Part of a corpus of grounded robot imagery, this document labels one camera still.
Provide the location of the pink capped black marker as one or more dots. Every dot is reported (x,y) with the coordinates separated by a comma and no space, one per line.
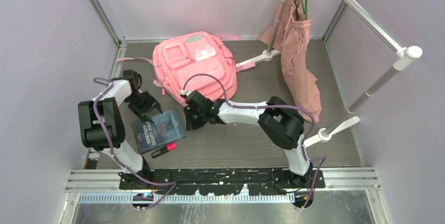
(163,150)

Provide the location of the pink hanging trousers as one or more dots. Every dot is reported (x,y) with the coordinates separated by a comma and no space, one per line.
(292,39)

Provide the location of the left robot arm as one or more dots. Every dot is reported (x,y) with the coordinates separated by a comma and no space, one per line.
(102,127)

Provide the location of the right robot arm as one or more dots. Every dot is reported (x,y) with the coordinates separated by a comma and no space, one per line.
(281,122)

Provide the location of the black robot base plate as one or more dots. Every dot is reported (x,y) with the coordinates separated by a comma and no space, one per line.
(224,181)

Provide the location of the white metal clothes rack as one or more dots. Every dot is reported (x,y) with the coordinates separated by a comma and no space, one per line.
(406,56)

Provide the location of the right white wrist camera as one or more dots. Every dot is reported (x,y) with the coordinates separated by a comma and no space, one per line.
(185,93)

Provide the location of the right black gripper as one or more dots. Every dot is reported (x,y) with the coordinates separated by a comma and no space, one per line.
(191,125)

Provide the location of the Nineteen Eighty-Four blue book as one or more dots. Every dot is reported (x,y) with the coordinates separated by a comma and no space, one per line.
(159,131)

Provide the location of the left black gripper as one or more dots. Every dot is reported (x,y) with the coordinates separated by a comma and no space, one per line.
(150,102)

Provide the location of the pink student backpack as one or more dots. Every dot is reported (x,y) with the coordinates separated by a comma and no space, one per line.
(197,61)

